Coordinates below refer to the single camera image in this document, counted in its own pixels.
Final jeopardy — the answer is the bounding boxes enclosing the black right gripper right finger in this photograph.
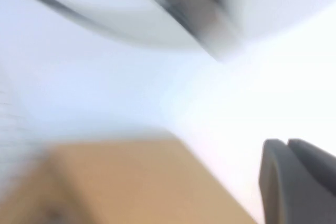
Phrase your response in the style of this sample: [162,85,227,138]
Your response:
[288,137,336,196]

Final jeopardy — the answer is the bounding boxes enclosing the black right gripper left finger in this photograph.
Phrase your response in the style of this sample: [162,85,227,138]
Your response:
[258,138,336,224]

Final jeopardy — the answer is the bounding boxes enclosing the brown cardboard shoe box shell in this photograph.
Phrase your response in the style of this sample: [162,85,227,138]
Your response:
[0,140,258,224]

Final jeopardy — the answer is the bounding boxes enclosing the black cable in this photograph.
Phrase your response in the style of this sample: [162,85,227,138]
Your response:
[0,0,111,29]

